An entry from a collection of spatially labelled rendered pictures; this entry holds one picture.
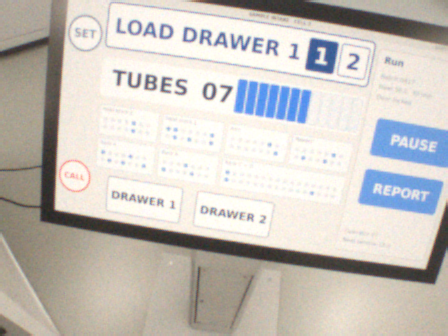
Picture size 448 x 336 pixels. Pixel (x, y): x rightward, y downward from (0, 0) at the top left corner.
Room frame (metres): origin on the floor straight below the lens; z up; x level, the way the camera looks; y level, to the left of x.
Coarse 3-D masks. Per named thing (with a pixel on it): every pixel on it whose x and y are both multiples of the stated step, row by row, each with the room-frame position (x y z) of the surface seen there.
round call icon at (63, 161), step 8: (64, 160) 0.26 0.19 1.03; (72, 160) 0.26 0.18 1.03; (80, 160) 0.26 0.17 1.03; (64, 168) 0.25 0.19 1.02; (72, 168) 0.25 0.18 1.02; (80, 168) 0.25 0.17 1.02; (88, 168) 0.25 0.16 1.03; (64, 176) 0.24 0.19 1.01; (72, 176) 0.25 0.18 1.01; (80, 176) 0.25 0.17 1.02; (88, 176) 0.25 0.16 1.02; (64, 184) 0.24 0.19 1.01; (72, 184) 0.24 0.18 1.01; (80, 184) 0.24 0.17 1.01; (88, 184) 0.24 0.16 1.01; (72, 192) 0.23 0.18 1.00; (80, 192) 0.23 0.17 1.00; (88, 192) 0.23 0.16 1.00
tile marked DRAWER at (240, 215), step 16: (208, 192) 0.25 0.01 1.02; (208, 208) 0.23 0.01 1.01; (224, 208) 0.23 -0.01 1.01; (240, 208) 0.24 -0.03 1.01; (256, 208) 0.24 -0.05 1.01; (272, 208) 0.24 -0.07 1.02; (192, 224) 0.22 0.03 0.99; (208, 224) 0.22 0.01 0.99; (224, 224) 0.22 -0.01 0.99; (240, 224) 0.22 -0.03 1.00; (256, 224) 0.22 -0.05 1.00
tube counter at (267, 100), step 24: (216, 72) 0.34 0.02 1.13; (216, 96) 0.32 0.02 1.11; (240, 96) 0.32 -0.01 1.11; (264, 96) 0.32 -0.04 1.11; (288, 96) 0.32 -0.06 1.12; (312, 96) 0.33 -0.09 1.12; (336, 96) 0.33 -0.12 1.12; (360, 96) 0.33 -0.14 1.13; (288, 120) 0.31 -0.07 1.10; (312, 120) 0.31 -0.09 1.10; (336, 120) 0.31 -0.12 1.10; (360, 120) 0.31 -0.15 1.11
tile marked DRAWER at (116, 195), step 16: (112, 176) 0.25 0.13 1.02; (112, 192) 0.24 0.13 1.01; (128, 192) 0.24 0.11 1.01; (144, 192) 0.24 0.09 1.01; (160, 192) 0.24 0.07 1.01; (176, 192) 0.24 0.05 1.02; (112, 208) 0.22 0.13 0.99; (128, 208) 0.23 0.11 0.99; (144, 208) 0.23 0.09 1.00; (160, 208) 0.23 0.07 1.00; (176, 208) 0.23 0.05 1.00
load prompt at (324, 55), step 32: (128, 32) 0.36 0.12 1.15; (160, 32) 0.36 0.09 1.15; (192, 32) 0.36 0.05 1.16; (224, 32) 0.36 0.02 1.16; (256, 32) 0.37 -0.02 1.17; (288, 32) 0.37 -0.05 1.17; (320, 32) 0.37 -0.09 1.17; (256, 64) 0.34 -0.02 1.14; (288, 64) 0.35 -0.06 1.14; (320, 64) 0.35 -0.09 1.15; (352, 64) 0.35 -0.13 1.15
